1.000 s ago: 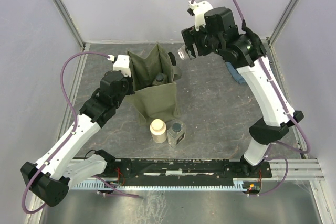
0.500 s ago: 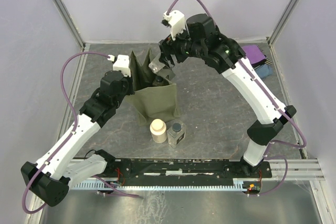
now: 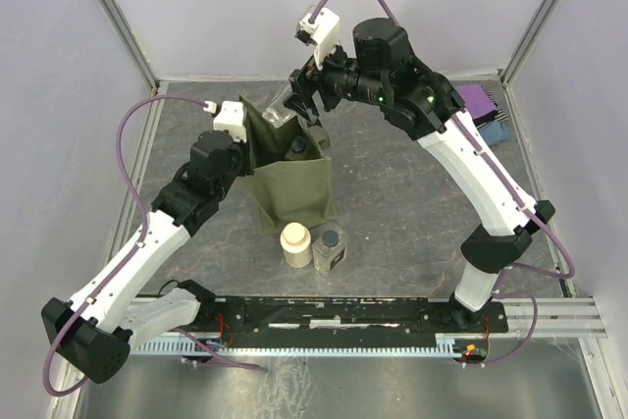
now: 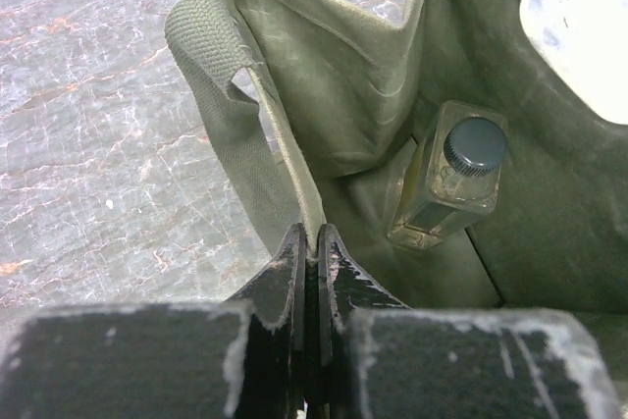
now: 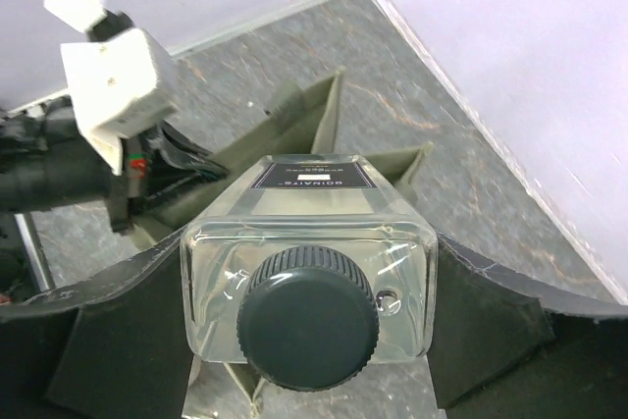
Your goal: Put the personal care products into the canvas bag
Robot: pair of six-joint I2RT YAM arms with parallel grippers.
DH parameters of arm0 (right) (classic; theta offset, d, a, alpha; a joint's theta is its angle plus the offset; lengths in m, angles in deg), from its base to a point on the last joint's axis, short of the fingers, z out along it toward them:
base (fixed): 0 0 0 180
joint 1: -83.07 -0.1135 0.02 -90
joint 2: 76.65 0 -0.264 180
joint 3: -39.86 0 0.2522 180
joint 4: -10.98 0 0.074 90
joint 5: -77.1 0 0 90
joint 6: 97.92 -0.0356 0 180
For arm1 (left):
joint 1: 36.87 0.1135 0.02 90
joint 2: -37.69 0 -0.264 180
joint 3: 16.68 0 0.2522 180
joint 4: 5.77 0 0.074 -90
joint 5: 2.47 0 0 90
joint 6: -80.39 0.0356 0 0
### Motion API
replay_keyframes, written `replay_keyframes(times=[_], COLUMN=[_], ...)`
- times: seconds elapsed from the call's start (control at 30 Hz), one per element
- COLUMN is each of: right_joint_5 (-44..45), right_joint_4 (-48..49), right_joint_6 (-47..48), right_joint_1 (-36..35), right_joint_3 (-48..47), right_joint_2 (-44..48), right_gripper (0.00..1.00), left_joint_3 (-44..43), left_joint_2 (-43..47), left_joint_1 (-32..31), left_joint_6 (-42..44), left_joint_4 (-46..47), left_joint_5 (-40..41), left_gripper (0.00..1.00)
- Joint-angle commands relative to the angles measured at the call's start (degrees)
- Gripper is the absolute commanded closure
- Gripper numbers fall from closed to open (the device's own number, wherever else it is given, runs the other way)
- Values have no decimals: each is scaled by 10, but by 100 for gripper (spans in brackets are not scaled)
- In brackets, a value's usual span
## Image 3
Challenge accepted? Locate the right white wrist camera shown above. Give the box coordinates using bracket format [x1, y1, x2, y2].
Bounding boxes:
[295, 6, 340, 70]

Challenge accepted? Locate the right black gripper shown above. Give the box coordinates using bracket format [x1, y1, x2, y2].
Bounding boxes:
[283, 33, 389, 126]

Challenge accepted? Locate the striped folded cloth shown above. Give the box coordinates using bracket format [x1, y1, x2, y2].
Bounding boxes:
[465, 84, 507, 129]

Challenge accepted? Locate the clear bottle dark label front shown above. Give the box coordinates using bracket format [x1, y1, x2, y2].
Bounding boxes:
[312, 229, 347, 277]

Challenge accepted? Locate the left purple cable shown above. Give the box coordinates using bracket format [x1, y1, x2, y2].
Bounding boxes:
[43, 96, 269, 398]

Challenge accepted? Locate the aluminium frame rail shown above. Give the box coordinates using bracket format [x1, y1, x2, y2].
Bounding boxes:
[116, 296, 605, 338]

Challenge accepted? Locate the blue folded cloth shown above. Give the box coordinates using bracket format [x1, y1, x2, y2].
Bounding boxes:
[478, 121, 510, 147]

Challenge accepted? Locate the light blue cable duct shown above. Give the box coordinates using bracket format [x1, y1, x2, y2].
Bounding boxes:
[127, 336, 472, 355]

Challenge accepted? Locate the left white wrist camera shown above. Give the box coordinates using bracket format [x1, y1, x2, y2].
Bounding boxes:
[203, 100, 247, 143]

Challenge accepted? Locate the purple folded cloth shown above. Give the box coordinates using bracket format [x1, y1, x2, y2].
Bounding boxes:
[455, 83, 497, 123]

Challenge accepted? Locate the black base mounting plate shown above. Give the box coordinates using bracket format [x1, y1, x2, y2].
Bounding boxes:
[183, 296, 508, 350]

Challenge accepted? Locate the olive green canvas bag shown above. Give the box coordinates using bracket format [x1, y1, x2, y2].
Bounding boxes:
[235, 97, 338, 236]

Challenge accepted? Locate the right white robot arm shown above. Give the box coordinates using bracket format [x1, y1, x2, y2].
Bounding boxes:
[285, 18, 555, 332]

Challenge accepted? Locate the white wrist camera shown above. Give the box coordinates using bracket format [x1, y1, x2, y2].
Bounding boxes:
[295, 6, 340, 70]
[203, 100, 247, 143]

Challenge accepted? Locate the clear bottle dark label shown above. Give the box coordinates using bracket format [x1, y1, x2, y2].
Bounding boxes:
[261, 86, 296, 129]
[312, 229, 347, 277]

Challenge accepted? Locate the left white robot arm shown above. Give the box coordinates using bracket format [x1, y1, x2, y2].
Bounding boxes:
[41, 131, 252, 384]

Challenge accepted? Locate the clear bottle yellow label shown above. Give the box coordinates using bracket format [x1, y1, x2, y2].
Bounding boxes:
[285, 135, 316, 161]

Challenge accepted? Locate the cream round jar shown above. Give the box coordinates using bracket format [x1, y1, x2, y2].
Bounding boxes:
[280, 222, 313, 269]

